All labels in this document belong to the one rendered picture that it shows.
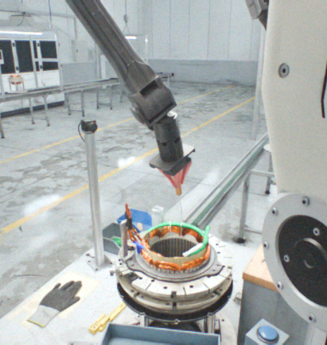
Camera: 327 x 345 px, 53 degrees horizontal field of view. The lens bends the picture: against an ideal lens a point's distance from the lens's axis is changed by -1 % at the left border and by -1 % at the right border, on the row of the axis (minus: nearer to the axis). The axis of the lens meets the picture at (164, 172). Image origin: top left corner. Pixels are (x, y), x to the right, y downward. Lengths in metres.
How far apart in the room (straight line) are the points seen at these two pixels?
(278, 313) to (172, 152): 0.53
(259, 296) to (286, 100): 0.75
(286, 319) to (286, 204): 0.66
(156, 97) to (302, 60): 0.41
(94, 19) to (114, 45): 0.05
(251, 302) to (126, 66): 0.71
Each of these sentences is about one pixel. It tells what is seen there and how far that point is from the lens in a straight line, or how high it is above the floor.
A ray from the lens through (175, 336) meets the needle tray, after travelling 0.80.
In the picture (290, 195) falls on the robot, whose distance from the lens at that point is 0.38.
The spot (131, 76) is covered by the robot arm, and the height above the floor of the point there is 1.59.
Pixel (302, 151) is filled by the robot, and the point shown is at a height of 1.55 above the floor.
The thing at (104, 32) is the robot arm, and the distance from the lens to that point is 0.66.
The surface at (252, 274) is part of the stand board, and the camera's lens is 0.96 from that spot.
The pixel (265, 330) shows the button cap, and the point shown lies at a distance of 0.85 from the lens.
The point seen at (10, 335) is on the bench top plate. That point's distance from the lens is 1.27.
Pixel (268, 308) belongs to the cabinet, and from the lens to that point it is 1.01.
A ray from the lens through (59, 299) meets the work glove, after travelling 1.31.
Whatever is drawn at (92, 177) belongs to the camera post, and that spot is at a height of 1.18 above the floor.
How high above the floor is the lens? 1.64
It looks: 21 degrees down
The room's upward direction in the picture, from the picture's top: straight up
